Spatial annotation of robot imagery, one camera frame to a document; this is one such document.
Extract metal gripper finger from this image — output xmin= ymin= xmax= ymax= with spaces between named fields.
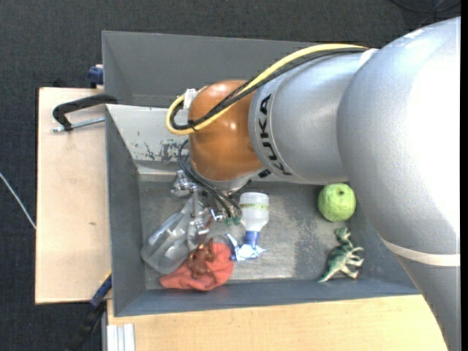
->
xmin=186 ymin=220 xmax=208 ymax=251
xmin=202 ymin=208 xmax=224 ymax=224

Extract brown toy animal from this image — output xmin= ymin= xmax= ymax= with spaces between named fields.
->
xmin=187 ymin=237 xmax=216 ymax=280

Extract white bottle with blue cap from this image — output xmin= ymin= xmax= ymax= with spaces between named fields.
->
xmin=238 ymin=192 xmax=271 ymax=247

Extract orange-red cloth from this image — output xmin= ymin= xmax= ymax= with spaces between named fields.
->
xmin=158 ymin=241 xmax=235 ymax=293

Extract crumpled silver blue wrapper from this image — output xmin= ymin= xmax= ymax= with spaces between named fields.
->
xmin=224 ymin=232 xmax=267 ymax=263

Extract grey metal bin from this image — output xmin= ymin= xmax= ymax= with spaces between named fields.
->
xmin=101 ymin=30 xmax=421 ymax=317

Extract pale wood board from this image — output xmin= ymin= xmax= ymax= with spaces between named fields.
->
xmin=34 ymin=87 xmax=113 ymax=305

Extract green apple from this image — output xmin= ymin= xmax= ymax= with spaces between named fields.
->
xmin=317 ymin=182 xmax=357 ymax=223

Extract green toy dinosaur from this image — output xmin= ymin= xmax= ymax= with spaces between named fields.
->
xmin=317 ymin=227 xmax=365 ymax=284

